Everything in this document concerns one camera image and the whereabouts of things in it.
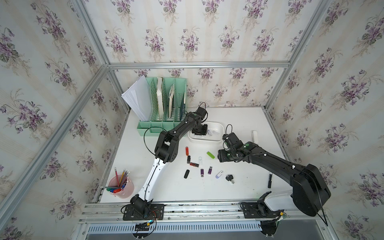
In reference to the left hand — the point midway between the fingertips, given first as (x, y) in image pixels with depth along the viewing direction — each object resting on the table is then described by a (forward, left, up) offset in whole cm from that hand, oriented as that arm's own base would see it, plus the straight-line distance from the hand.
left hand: (205, 134), depth 103 cm
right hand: (-20, -9, +6) cm, 23 cm away
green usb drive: (-16, -3, 0) cm, 17 cm away
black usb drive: (-27, +13, -1) cm, 30 cm away
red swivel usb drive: (-22, +8, 0) cm, 24 cm away
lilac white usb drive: (-28, -6, -1) cm, 29 cm away
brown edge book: (+20, +24, +20) cm, 37 cm away
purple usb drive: (-27, +4, -1) cm, 27 cm away
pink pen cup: (-34, +46, +7) cm, 57 cm away
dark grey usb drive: (-19, +12, 0) cm, 22 cm away
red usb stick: (-12, +13, -1) cm, 18 cm away
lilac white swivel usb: (+1, -3, 0) cm, 3 cm away
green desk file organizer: (+16, +26, +15) cm, 34 cm away
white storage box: (+1, -7, +1) cm, 7 cm away
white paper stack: (+14, +44, +20) cm, 51 cm away
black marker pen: (-34, -34, 0) cm, 48 cm away
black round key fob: (-31, -12, +2) cm, 33 cm away
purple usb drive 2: (-26, -1, -1) cm, 26 cm away
